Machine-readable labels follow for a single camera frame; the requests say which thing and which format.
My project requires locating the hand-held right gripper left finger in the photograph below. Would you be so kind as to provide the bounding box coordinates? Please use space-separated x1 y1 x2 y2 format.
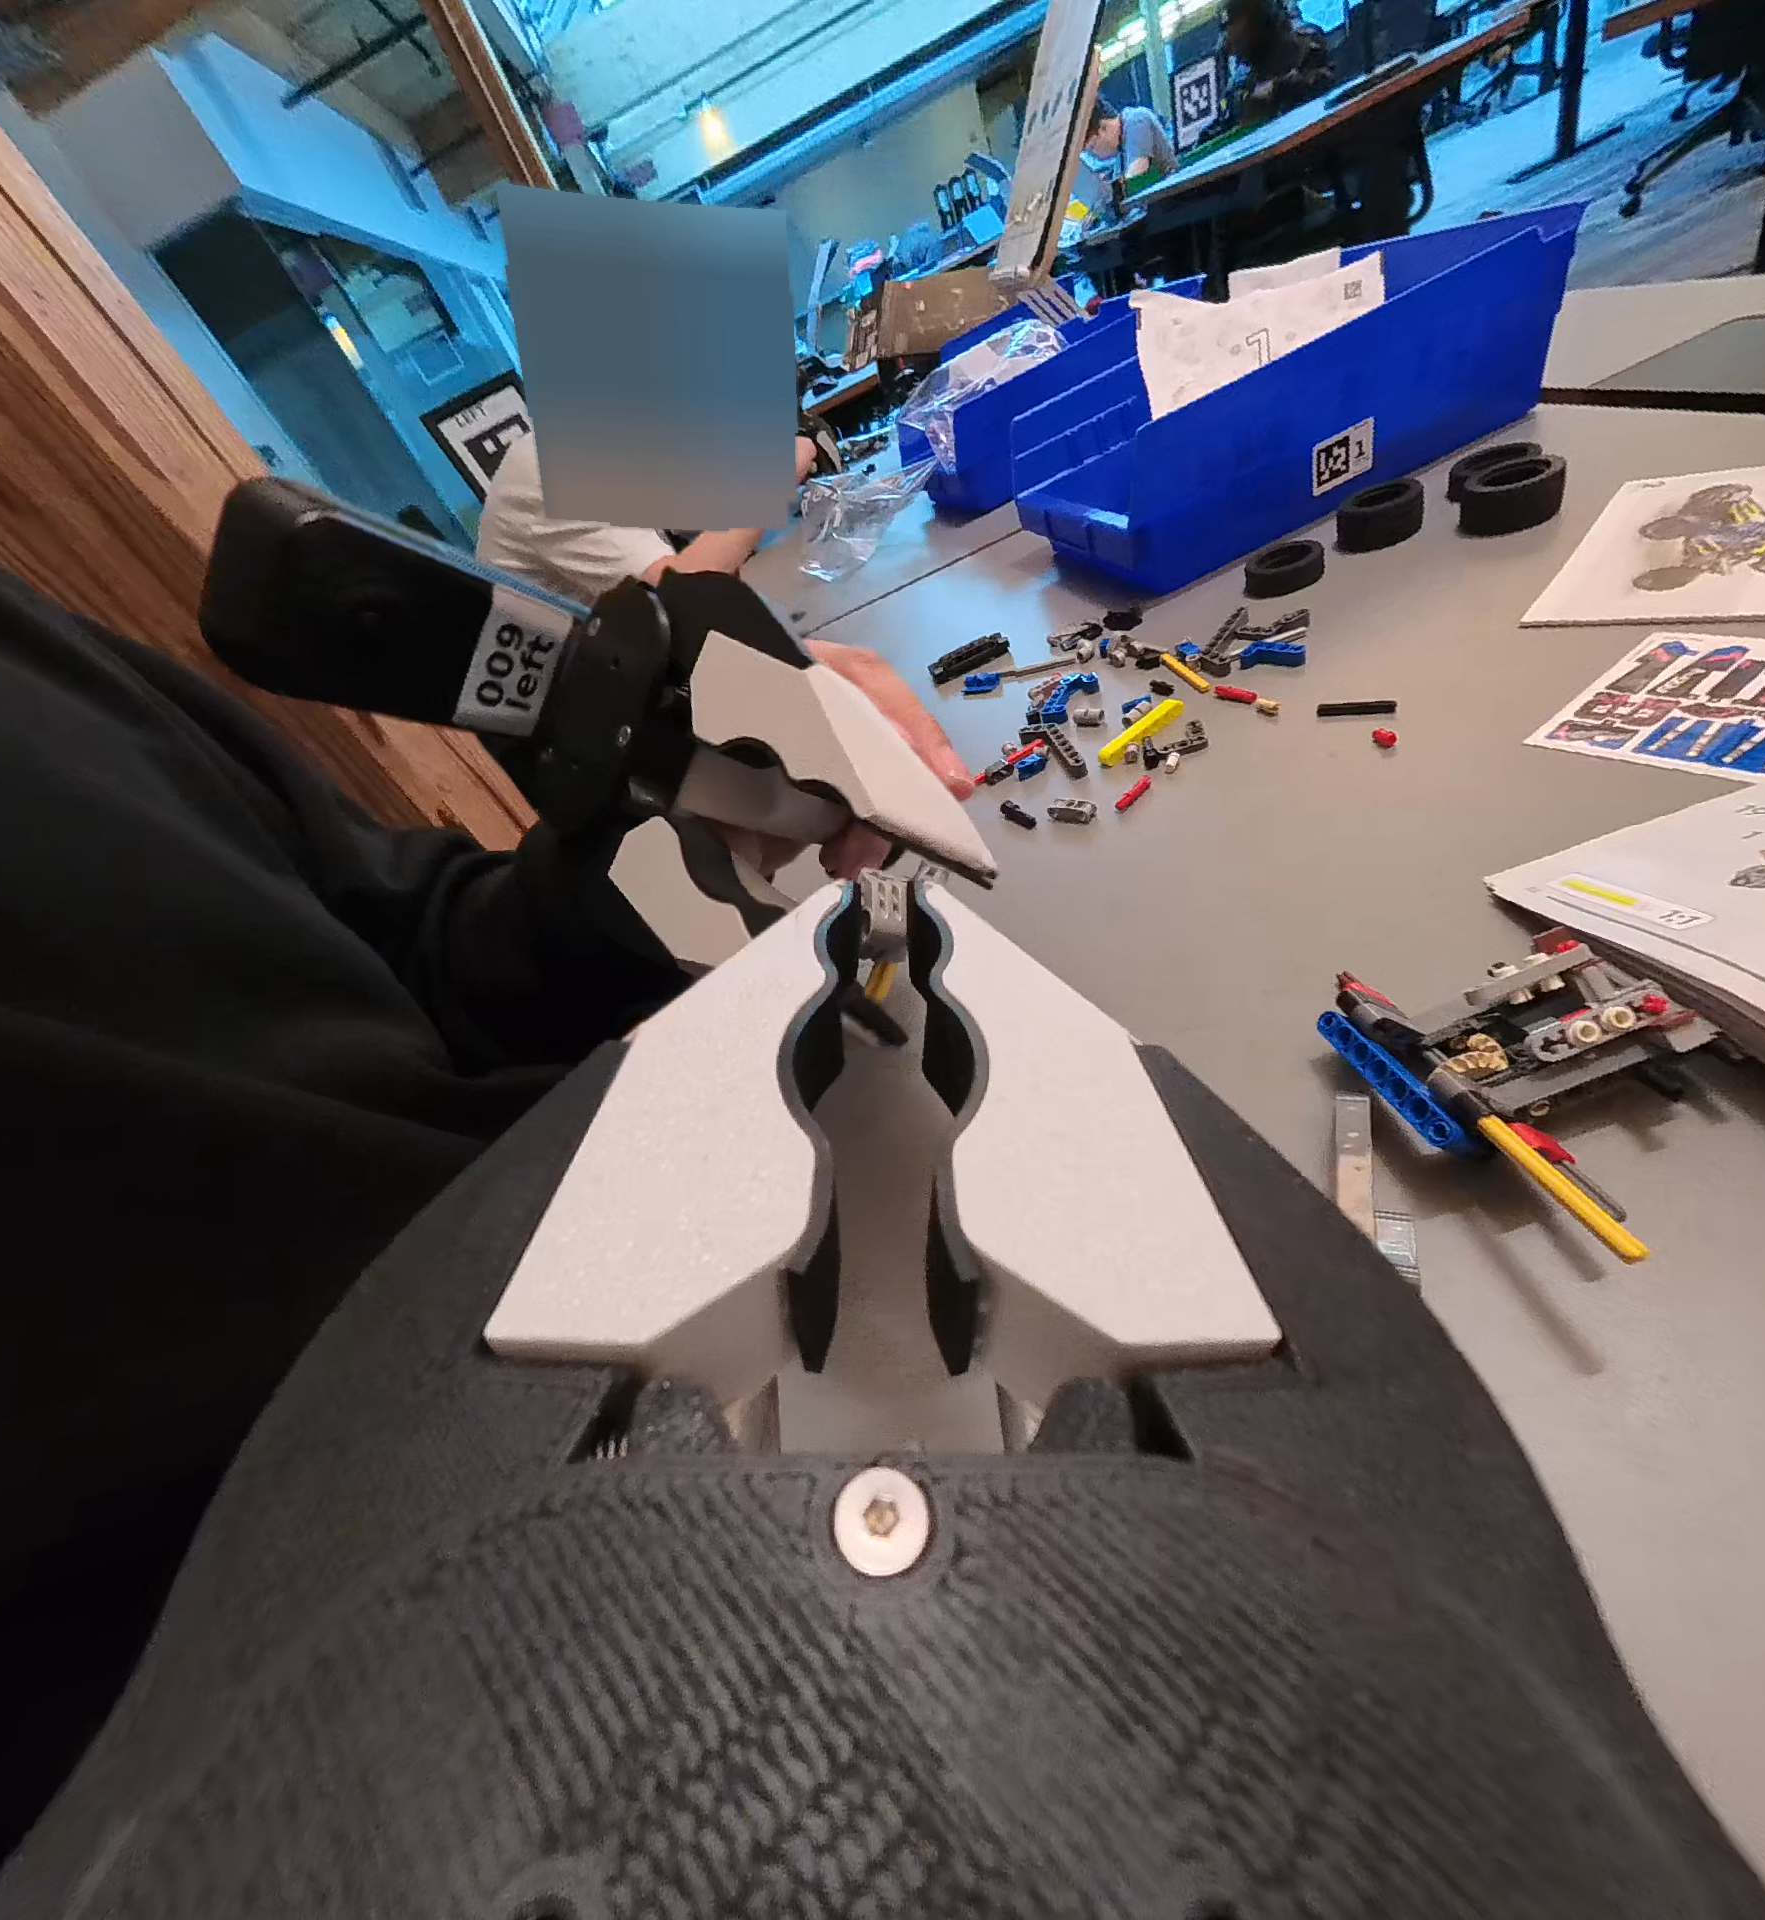
481 882 856 1453

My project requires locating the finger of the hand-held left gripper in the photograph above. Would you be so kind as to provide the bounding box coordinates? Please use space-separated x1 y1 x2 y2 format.
677 630 1000 890
608 815 808 969

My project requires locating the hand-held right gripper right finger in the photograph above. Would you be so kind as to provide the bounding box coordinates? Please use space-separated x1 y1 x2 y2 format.
904 882 1288 1450

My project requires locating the grey toy shock absorber assembly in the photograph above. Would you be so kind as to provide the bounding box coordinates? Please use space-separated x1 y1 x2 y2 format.
819 865 927 1051

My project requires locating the toy car chassis assembly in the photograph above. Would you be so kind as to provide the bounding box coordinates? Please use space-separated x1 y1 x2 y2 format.
1315 929 1746 1266

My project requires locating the person's left forearm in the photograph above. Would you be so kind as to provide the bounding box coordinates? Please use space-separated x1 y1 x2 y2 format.
371 815 705 1068

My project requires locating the person's left hand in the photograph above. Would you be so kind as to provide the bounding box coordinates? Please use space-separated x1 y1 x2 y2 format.
799 635 976 800

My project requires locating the framed code sign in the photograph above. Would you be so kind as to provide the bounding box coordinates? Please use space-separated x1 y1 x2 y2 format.
423 381 538 498

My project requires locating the plain blue bin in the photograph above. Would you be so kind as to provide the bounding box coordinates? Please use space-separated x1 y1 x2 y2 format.
894 273 1214 522

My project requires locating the pile of loose toy bricks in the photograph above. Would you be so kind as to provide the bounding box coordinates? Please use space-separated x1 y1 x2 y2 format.
927 600 1401 834

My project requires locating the brown cardboard box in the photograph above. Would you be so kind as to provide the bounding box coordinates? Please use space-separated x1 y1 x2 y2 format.
844 270 1007 371

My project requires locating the blue bin with square tag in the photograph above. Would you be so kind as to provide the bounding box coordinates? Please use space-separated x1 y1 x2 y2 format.
1008 197 1592 598

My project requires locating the white paper sheet in bin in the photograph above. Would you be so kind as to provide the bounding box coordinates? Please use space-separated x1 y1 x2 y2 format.
1128 246 1387 422

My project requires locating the tilted grey sign board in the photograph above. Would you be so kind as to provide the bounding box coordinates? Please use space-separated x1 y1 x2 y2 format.
995 0 1109 287

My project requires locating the open instruction booklet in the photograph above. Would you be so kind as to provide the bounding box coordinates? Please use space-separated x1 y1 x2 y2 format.
1485 755 1765 1129

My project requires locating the sticker sheet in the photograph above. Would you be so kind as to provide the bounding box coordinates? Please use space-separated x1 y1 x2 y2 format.
1524 630 1765 782

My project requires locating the car picture leaflet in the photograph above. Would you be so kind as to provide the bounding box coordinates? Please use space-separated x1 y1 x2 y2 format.
1518 455 1765 627

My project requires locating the long dark background desk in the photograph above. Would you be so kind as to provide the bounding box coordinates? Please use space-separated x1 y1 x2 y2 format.
1093 0 1551 260

